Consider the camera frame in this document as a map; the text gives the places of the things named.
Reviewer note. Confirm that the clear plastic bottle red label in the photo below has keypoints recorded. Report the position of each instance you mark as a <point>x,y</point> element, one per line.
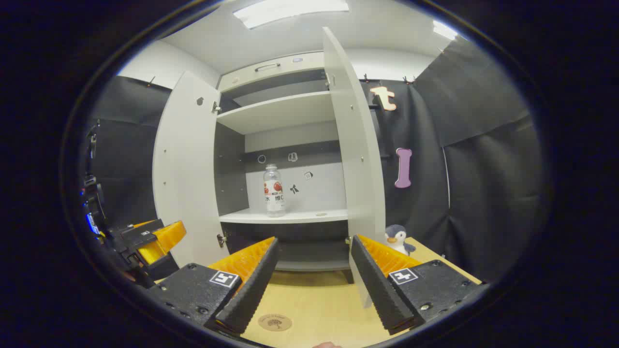
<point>274,203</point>

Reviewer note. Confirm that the ceiling light panel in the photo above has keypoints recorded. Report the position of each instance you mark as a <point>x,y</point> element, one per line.
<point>445,30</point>
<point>290,10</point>

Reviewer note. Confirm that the penguin plush toy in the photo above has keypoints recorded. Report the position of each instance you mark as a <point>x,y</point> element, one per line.
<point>397,237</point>

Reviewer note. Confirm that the black backdrop cloth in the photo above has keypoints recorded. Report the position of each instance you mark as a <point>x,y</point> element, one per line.
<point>483,193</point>
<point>125,154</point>

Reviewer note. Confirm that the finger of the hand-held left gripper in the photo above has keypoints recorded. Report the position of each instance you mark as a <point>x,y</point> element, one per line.
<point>144,223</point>
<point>164,239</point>

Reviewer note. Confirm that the white cabinet door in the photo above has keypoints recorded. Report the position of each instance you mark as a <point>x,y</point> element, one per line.
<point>188,169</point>
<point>355,159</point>

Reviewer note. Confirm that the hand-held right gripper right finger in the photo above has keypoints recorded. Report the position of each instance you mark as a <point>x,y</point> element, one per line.
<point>377,285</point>

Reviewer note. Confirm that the bright screen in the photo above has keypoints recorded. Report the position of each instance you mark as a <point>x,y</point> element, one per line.
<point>93,223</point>

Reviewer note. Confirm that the round wooden coaster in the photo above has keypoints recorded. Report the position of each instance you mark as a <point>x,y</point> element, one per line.
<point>274,322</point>

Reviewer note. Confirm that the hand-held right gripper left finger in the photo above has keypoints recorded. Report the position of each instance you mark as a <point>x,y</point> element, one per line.
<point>251,290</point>

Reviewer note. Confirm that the white cabinet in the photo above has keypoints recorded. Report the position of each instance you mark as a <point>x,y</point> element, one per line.
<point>314,193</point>

